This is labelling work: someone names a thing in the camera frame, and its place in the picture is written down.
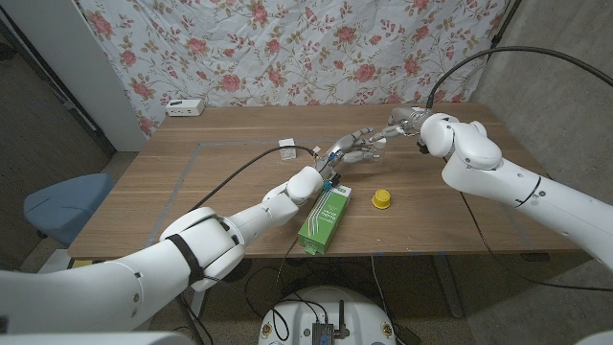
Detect white power strip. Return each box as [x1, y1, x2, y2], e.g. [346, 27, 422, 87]
[165, 98, 206, 118]

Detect white robot base with electronics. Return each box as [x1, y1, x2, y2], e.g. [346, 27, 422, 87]
[258, 286, 397, 345]

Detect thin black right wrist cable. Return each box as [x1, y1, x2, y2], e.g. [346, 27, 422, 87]
[443, 156, 613, 293]

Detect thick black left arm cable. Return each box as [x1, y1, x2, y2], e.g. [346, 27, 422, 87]
[186, 144, 320, 215]

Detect thin black left wrist cable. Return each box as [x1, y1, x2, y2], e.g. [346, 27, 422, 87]
[270, 187, 336, 288]

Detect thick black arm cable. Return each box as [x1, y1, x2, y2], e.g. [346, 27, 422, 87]
[186, 144, 320, 215]
[424, 44, 613, 110]

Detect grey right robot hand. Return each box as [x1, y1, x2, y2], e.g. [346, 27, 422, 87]
[371, 105, 432, 145]

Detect floral backdrop cloth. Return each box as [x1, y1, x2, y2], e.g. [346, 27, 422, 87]
[74, 0, 511, 138]

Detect blue padded chair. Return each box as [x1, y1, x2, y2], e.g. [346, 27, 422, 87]
[22, 172, 116, 248]

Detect green straw box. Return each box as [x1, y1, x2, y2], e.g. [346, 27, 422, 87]
[297, 184, 353, 256]

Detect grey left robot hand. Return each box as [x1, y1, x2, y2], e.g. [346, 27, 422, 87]
[313, 126, 384, 183]

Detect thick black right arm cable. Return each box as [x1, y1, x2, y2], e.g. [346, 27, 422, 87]
[424, 44, 613, 110]

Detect white wall panel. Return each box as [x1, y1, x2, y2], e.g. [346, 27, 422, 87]
[0, 0, 148, 153]

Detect black backdrop stand pole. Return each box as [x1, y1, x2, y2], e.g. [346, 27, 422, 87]
[487, 0, 523, 49]

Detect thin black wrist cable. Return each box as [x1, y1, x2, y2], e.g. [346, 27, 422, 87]
[270, 187, 336, 288]
[443, 156, 613, 293]

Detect yellow cup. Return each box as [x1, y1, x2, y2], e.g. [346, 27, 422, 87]
[371, 189, 392, 210]

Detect clear medicine bottle white cap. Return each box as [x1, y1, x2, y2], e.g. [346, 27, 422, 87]
[361, 137, 387, 164]

